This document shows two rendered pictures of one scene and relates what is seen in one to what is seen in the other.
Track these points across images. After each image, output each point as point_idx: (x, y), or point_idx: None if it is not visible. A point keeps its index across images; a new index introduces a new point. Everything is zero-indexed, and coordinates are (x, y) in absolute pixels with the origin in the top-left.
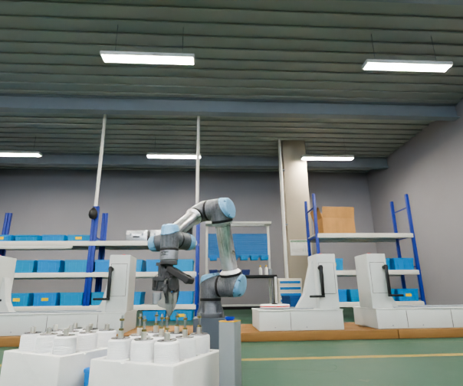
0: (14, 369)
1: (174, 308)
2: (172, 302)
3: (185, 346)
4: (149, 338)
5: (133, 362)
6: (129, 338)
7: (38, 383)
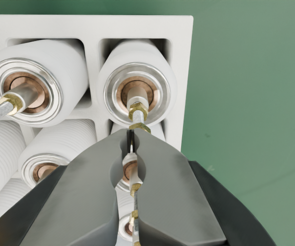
0: None
1: (105, 139)
2: (113, 179)
3: (65, 60)
4: (135, 157)
5: (179, 135)
6: (127, 214)
7: None
